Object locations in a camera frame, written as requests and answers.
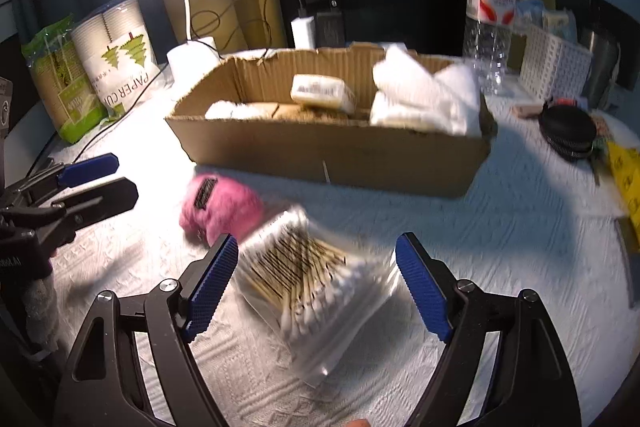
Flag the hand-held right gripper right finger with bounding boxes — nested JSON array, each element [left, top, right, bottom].
[[395, 232, 583, 427]]

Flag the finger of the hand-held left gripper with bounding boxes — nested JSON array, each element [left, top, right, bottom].
[[17, 153, 120, 202], [37, 177, 139, 253]]

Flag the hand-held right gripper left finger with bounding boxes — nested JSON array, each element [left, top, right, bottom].
[[52, 233, 240, 427]]

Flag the pink fluffy pouch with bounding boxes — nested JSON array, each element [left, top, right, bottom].
[[179, 173, 265, 245]]

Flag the bag of cotton swabs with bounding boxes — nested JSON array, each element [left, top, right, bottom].
[[235, 207, 401, 388]]

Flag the small white cloth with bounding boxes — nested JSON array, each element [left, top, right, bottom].
[[205, 101, 256, 120]]

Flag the brown cardboard box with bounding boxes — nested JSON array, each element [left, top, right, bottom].
[[165, 44, 498, 200]]

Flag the white waffle cloth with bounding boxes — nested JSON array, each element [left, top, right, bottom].
[[370, 64, 483, 138]]

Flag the white towel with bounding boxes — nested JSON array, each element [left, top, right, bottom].
[[372, 46, 443, 98]]

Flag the white tissue packet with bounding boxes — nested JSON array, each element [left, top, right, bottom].
[[291, 74, 357, 114]]

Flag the white textured tablecloth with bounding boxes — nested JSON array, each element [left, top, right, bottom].
[[10, 52, 640, 427]]

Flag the green pack of paper cups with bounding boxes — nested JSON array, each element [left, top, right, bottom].
[[21, 14, 108, 144]]

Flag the white pack of paper cups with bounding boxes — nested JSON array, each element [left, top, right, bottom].
[[70, 0, 161, 120]]

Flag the black round zip case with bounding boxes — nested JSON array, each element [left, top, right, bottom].
[[539, 104, 597, 160]]

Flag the yellow tissue packet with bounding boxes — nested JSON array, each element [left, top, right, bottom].
[[606, 142, 640, 228]]

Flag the white charger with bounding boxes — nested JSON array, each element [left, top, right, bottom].
[[291, 14, 317, 49]]

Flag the white plastic basket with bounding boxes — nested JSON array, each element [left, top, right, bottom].
[[517, 24, 593, 100]]

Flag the black power adapter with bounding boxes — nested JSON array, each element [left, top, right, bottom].
[[315, 10, 346, 48]]

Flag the clear plastic water bottle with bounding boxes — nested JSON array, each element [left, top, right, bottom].
[[462, 0, 517, 95]]

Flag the steel thermos mug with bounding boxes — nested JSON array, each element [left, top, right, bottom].
[[580, 27, 621, 108]]

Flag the small packets in basket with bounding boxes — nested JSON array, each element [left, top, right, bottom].
[[515, 0, 576, 42]]

